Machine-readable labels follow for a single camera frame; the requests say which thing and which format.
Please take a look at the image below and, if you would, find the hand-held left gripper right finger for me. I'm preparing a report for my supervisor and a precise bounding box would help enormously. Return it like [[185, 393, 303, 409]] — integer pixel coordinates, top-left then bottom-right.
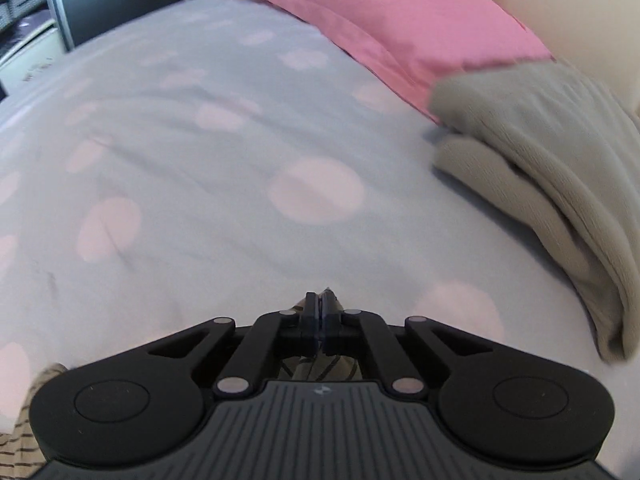
[[320, 290, 494, 401]]

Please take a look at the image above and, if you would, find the white storage shelf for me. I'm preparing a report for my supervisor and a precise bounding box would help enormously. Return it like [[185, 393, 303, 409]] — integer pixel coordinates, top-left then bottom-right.
[[0, 0, 67, 97]]

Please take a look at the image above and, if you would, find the pink pillow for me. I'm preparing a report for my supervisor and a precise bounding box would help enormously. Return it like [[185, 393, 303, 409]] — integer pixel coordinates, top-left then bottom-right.
[[230, 0, 557, 126]]

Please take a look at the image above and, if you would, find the folded grey blanket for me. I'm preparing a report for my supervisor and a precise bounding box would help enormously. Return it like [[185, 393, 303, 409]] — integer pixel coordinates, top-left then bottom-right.
[[430, 60, 640, 363]]

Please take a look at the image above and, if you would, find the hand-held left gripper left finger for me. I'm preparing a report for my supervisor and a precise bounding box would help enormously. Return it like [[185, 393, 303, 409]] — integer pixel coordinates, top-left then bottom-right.
[[147, 291, 321, 402]]

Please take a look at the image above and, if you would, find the tan striped shirt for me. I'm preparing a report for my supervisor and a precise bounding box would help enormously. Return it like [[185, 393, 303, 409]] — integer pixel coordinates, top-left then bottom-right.
[[0, 287, 363, 480]]

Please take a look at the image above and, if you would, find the cream padded headboard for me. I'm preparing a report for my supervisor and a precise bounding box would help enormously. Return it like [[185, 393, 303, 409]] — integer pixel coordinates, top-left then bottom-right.
[[420, 0, 640, 111]]

